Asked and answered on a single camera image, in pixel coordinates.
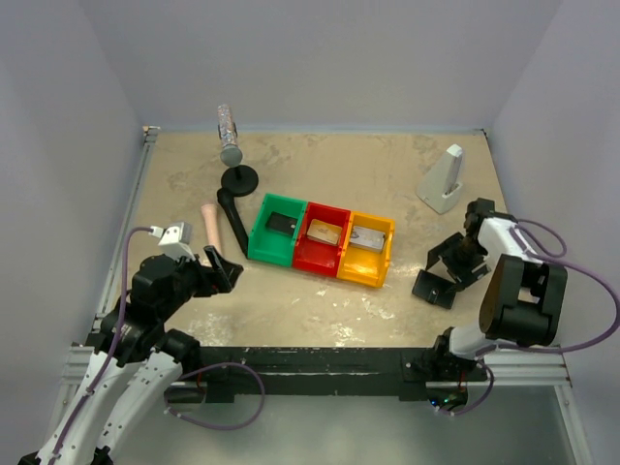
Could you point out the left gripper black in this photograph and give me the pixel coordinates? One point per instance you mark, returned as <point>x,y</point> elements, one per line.
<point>211,277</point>

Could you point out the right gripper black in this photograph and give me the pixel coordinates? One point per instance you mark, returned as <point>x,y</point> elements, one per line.
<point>458,264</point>

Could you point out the black leather card holder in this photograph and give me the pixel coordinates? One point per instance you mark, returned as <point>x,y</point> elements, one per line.
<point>434,289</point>

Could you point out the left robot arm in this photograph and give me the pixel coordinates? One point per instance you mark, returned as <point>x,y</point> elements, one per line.
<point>135,358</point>

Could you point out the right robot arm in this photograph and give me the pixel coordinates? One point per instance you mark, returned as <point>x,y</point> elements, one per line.
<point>524,297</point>

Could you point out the silver cards in yellow bin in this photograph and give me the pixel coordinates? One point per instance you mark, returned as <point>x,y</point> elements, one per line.
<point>367,239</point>

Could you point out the gold cards in red bin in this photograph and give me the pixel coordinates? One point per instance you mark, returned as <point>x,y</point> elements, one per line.
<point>324,232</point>

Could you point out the pink cylinder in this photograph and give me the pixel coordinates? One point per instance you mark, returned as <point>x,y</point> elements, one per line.
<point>209,213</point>

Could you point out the green plastic bin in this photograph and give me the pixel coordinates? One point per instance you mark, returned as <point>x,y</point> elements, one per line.
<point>273,247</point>

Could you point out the white wedge stand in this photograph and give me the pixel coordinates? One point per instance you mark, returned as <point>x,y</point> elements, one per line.
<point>440,188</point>

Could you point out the yellow plastic bin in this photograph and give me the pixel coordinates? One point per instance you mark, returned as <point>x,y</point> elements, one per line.
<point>363,266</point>

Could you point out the glitter tube on black stand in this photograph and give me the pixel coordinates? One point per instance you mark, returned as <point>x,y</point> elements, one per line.
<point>240,179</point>

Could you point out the red plastic bin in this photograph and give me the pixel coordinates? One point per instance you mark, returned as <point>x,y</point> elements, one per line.
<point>316,256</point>

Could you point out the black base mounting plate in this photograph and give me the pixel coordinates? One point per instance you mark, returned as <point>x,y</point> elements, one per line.
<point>387,372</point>

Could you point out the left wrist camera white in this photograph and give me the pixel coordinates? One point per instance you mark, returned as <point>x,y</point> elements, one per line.
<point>174,240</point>

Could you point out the black bin handle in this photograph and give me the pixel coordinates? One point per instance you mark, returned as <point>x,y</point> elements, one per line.
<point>226,200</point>

